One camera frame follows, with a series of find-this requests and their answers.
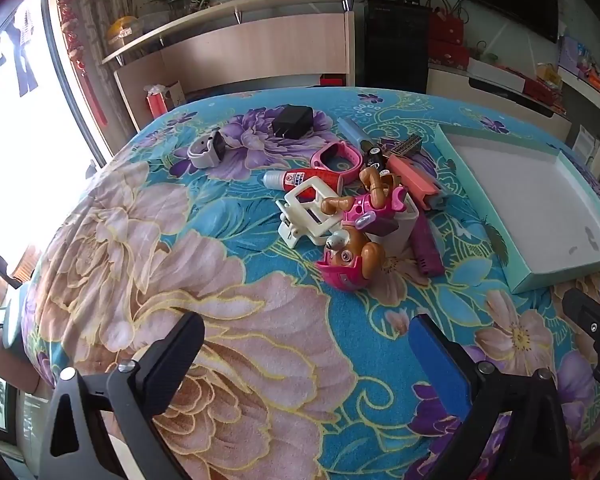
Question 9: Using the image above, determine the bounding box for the magenta translucent lighter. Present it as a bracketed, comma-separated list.
[410, 212, 444, 278]

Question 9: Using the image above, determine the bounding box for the white power adapter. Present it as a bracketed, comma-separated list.
[367, 194, 419, 257]

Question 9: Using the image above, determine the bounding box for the salmon blue toy knife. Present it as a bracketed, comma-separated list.
[387, 154, 446, 210]

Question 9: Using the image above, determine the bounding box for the pink brown puppy toy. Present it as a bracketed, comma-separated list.
[316, 167, 408, 292]

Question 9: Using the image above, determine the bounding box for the black gold patterned harmonica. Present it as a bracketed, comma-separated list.
[380, 134, 422, 157]

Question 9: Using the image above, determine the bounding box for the black toy car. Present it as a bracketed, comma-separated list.
[361, 141, 387, 171]

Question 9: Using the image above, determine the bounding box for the pink smartwatch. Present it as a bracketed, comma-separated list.
[310, 141, 363, 185]

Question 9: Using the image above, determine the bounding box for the white phone clamp holder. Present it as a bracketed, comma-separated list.
[276, 177, 342, 248]

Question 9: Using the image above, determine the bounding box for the white smartwatch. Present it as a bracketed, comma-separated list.
[187, 130, 226, 169]

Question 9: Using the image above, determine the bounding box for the red white glue bottle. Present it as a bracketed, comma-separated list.
[262, 168, 343, 194]

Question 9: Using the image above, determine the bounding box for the black power adapter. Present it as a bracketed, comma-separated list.
[272, 105, 313, 140]

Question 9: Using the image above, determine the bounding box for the blue orange toy knife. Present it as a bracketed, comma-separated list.
[337, 117, 373, 154]

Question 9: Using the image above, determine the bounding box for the teal white shallow box tray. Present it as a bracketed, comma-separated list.
[434, 124, 600, 294]

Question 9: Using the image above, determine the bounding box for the white flat box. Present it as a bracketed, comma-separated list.
[467, 58, 526, 93]

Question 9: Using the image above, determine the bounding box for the cream low tv stand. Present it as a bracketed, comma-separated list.
[427, 65, 571, 142]

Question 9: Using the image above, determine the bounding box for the red gift box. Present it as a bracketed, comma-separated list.
[428, 41, 469, 70]

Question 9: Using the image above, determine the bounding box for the floral blue tablecloth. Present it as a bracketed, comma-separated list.
[22, 88, 600, 479]

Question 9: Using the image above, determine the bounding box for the red handbag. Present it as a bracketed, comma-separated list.
[426, 0, 465, 46]

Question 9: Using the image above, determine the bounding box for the black water dispenser cabinet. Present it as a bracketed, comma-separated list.
[362, 0, 429, 93]

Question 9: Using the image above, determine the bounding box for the red white gift bag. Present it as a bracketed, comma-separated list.
[144, 81, 186, 118]

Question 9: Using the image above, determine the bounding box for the curved wooden counter shelf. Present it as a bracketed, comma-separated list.
[102, 0, 355, 131]

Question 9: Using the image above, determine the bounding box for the yellow container on shelf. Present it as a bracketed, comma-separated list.
[106, 16, 143, 52]

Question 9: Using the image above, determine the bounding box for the red chinese knot ornament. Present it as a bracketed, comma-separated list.
[56, 0, 108, 128]

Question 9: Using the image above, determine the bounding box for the beige patterned curtain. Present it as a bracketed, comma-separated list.
[78, 0, 136, 153]

